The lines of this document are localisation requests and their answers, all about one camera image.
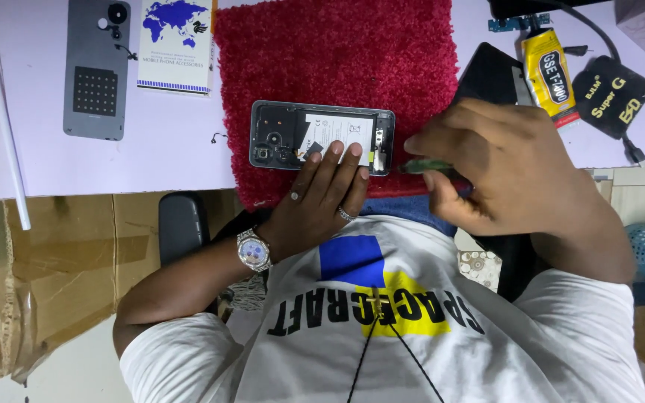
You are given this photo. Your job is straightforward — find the person's left hand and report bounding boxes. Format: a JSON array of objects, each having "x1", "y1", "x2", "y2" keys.
[{"x1": 255, "y1": 141, "x2": 371, "y2": 264}]

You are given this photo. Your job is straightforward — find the person's right hand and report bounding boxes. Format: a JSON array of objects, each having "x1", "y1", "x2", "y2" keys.
[{"x1": 403, "y1": 98, "x2": 600, "y2": 237}]

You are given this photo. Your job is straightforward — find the green handled screwdriver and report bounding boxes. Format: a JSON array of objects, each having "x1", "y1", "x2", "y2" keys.
[{"x1": 398, "y1": 159, "x2": 453, "y2": 175}]

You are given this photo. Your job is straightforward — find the grey smartphone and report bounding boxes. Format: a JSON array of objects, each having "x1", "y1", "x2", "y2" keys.
[{"x1": 249, "y1": 100, "x2": 396, "y2": 177}]

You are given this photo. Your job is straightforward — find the silver jewelled wristwatch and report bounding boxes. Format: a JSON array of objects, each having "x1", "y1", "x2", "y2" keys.
[{"x1": 237, "y1": 226, "x2": 273, "y2": 273}]

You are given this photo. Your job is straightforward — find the white phone battery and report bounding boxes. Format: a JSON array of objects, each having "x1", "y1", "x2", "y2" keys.
[{"x1": 298, "y1": 113, "x2": 376, "y2": 168}]

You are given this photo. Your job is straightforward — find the blue jeans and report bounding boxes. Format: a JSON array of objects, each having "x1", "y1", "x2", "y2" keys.
[{"x1": 361, "y1": 195, "x2": 459, "y2": 237}]

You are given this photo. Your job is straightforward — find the yellow glue tube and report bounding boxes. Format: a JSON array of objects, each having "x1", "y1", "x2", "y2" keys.
[{"x1": 521, "y1": 28, "x2": 581, "y2": 129}]

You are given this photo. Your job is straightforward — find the black phone screen panel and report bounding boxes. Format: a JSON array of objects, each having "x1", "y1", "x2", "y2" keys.
[{"x1": 451, "y1": 42, "x2": 533, "y2": 107}]

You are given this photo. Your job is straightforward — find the black packet with yellow print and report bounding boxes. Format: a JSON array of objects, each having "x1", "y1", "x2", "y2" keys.
[{"x1": 571, "y1": 55, "x2": 645, "y2": 141}]

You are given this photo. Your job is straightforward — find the black chair armrest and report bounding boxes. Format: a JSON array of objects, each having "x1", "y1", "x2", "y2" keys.
[{"x1": 158, "y1": 191, "x2": 211, "y2": 268}]

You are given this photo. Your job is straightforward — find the small blue circuit board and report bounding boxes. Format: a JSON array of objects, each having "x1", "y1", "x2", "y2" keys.
[{"x1": 487, "y1": 13, "x2": 551, "y2": 32}]

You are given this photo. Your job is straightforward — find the red shaggy mat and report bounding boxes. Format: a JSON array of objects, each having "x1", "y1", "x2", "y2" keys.
[{"x1": 213, "y1": 0, "x2": 460, "y2": 212}]

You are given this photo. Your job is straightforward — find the white printed t-shirt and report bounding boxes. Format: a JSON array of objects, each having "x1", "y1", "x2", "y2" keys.
[{"x1": 120, "y1": 215, "x2": 645, "y2": 403}]

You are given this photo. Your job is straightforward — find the white box with blue map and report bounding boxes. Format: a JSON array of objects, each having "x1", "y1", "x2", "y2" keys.
[{"x1": 137, "y1": 0, "x2": 218, "y2": 96}]

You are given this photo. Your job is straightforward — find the brown cardboard box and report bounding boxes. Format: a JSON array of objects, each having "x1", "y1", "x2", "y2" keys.
[{"x1": 0, "y1": 190, "x2": 239, "y2": 384}]

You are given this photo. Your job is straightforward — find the grey phone back cover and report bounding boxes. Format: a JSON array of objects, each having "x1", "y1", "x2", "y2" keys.
[{"x1": 63, "y1": 0, "x2": 132, "y2": 142}]

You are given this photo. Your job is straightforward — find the black cord cross necklace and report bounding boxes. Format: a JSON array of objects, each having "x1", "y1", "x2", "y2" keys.
[{"x1": 348, "y1": 288, "x2": 446, "y2": 403}]

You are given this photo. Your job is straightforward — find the black cable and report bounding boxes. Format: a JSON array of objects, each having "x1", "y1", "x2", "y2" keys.
[{"x1": 530, "y1": 0, "x2": 645, "y2": 168}]

